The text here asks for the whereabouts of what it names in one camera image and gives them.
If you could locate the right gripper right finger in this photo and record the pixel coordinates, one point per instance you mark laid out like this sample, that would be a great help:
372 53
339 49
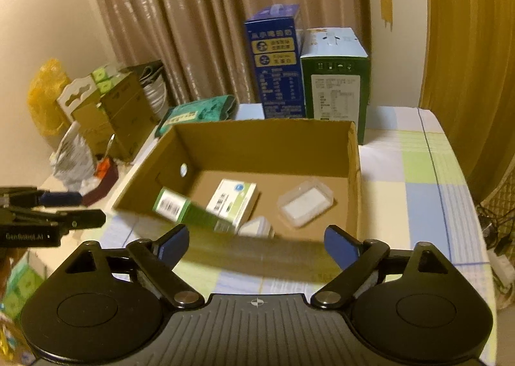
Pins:
357 260

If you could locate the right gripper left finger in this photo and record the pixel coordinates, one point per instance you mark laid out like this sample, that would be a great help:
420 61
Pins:
156 260

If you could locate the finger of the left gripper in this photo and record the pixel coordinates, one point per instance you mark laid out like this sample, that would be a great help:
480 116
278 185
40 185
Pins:
60 199
78 219

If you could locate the dark red tray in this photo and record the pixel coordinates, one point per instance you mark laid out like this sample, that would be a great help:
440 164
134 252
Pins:
107 173

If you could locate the white crumpled plastic bag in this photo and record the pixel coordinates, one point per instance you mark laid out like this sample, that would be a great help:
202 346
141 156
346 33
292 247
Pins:
73 162

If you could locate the green tissue pack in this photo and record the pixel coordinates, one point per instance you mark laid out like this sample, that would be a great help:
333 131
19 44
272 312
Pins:
25 279

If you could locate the clear plastic case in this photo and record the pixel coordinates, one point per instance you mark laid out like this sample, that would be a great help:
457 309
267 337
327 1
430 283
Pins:
305 202

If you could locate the checkered tablecloth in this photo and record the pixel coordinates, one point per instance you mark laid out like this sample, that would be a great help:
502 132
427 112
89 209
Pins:
413 190

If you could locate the white green medicine box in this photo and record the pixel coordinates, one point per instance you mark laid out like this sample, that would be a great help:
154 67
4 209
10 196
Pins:
234 201

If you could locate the brown cardboard carton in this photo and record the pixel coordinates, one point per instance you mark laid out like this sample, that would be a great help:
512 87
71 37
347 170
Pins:
118 122

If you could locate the small white square box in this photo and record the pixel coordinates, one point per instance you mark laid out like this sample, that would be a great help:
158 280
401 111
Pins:
257 227

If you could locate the open cardboard box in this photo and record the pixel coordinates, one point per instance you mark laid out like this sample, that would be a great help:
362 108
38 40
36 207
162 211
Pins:
276 155

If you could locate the yellow plastic bag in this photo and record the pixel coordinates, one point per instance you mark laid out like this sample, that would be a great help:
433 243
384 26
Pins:
42 98

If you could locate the green tea packet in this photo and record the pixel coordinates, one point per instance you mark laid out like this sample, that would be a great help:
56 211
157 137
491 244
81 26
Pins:
215 109

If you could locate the green white carton box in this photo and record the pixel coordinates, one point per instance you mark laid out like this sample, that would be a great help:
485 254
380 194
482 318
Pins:
336 76

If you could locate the wooden door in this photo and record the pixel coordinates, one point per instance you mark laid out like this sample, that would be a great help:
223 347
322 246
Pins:
469 86

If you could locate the blue milk carton box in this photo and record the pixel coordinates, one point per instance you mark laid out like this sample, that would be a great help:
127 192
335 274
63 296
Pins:
275 36

